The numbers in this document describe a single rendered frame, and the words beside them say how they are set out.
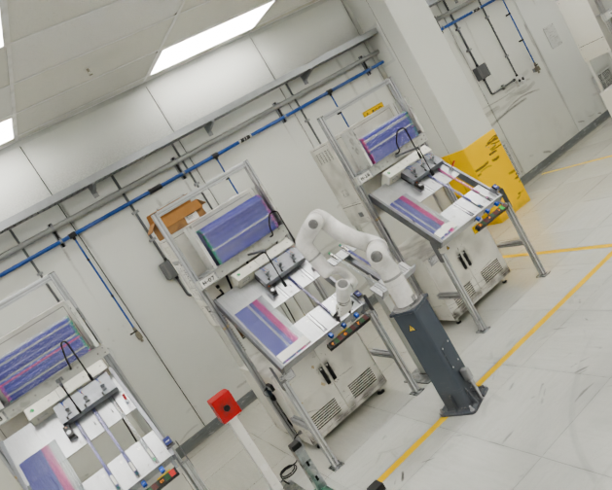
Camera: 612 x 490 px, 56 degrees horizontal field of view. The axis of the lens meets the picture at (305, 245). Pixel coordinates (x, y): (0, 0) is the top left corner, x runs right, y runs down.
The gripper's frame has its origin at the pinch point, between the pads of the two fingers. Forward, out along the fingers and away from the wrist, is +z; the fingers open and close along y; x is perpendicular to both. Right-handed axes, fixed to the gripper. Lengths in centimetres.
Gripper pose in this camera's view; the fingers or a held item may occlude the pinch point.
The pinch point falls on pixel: (343, 315)
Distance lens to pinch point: 359.9
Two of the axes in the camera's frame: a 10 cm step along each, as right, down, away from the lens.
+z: 0.7, 6.8, 7.3
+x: -6.6, -5.2, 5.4
